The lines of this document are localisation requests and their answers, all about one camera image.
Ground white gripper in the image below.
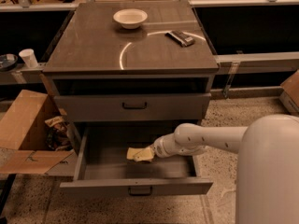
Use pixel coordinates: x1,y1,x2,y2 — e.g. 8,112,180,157
133,135,169,162

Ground yellow sponge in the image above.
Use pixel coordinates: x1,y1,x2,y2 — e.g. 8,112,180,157
126,147,145,161

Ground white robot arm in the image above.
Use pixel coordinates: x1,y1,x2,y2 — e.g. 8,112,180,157
133,115,299,224

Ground open lower drawer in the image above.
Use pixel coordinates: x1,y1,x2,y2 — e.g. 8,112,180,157
61,121,212,199

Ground closed upper drawer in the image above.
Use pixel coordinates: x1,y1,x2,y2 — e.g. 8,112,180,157
54,93,211,122

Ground grey drawer cabinet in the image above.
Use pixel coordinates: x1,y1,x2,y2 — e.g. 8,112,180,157
43,1,219,145

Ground crumpled snack bags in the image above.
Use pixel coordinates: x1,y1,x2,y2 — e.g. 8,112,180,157
45,116,72,151

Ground brown cardboard box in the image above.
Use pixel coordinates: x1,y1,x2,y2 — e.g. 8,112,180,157
0,90,77,176

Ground white bowl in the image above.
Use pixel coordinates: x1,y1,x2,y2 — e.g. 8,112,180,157
113,8,148,29

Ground white paper cup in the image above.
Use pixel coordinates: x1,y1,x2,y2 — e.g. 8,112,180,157
19,49,38,68

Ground cardboard box at right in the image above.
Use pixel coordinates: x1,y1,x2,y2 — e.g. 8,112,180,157
279,70,299,116

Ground dark round lid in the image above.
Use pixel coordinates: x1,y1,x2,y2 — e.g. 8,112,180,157
0,54,18,72

